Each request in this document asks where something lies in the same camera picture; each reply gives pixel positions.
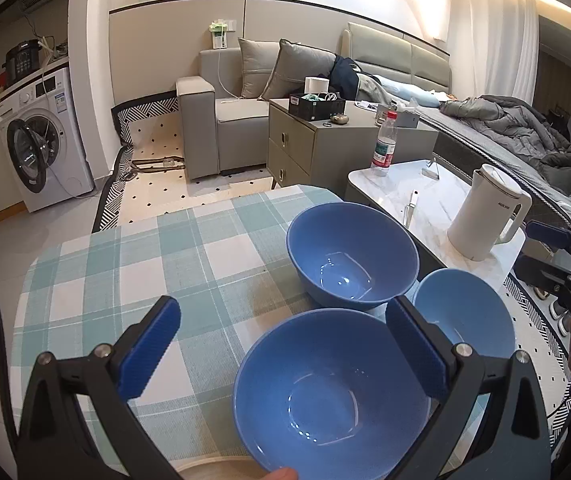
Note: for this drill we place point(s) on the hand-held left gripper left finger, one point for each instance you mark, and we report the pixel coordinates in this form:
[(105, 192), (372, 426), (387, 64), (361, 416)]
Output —
[(150, 350)]

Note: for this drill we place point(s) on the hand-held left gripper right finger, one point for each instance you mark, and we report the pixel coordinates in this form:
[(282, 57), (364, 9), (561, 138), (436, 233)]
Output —
[(413, 350)]

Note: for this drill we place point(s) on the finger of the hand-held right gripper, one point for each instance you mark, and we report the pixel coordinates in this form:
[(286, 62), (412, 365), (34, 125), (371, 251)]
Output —
[(545, 275), (545, 232)]

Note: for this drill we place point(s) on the blue bowl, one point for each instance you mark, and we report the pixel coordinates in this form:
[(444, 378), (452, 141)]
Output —
[(333, 395), (353, 255), (470, 310)]

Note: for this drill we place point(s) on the person's left hand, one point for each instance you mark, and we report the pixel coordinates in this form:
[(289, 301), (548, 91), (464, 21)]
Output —
[(279, 475)]

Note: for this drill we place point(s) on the white slipper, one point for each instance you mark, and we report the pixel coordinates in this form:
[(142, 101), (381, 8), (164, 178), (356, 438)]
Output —
[(559, 310)]

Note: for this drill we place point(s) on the white electric kettle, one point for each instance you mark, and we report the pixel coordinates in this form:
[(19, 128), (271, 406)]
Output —
[(480, 215)]

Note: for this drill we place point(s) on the green checked tablecloth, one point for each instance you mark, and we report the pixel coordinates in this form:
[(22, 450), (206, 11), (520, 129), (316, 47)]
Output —
[(115, 260)]

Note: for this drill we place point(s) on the grey duvet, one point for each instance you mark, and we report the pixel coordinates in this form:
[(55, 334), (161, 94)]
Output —
[(515, 120)]

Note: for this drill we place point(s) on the small metal stand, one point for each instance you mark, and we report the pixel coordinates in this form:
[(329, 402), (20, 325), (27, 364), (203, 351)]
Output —
[(431, 172)]

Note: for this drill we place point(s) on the small knife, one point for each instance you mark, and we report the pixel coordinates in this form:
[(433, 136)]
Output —
[(410, 207)]

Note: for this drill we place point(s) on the marble side table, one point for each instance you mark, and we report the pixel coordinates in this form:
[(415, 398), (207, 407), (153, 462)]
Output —
[(415, 180)]

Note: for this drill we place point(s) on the plastic water bottle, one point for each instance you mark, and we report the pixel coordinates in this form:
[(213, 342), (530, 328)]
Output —
[(384, 150)]

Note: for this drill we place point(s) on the grey flat box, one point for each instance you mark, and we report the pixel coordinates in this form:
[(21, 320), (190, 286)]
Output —
[(400, 119)]

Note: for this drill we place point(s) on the light blue pillow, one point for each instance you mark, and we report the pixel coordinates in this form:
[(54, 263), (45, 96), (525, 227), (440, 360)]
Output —
[(415, 95)]

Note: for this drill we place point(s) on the white curtain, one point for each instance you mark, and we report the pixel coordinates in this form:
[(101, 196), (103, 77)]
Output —
[(500, 35)]

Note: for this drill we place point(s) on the white washing machine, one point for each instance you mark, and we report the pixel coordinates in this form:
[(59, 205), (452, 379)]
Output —
[(65, 160)]

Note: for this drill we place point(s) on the grey upholstered bed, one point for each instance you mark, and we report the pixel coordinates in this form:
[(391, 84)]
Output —
[(415, 65)]

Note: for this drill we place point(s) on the grey nightstand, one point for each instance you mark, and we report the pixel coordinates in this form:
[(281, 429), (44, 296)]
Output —
[(305, 155)]

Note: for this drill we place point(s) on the grey garment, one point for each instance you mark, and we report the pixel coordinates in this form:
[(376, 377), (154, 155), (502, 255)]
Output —
[(373, 90)]

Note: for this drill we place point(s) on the grey sofa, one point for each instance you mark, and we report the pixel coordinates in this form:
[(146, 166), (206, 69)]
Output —
[(200, 125)]

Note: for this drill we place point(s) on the small olive case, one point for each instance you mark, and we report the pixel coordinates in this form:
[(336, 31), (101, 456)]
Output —
[(339, 119)]

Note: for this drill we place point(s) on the dark blue jacket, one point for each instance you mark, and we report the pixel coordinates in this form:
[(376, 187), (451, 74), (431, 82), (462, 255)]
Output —
[(345, 77)]

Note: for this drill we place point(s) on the black storage box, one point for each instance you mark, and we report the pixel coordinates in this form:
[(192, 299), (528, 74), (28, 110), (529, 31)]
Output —
[(315, 109)]

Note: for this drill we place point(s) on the dark grey cushion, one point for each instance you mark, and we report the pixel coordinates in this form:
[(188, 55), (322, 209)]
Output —
[(295, 75)]

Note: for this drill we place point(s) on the light grey cushion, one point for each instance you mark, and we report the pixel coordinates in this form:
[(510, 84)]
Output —
[(255, 70)]

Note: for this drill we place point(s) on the black pressure cooker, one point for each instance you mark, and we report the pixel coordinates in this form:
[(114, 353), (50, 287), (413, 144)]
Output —
[(22, 62)]

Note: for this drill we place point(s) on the white wall socket device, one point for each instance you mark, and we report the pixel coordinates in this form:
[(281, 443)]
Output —
[(219, 34)]

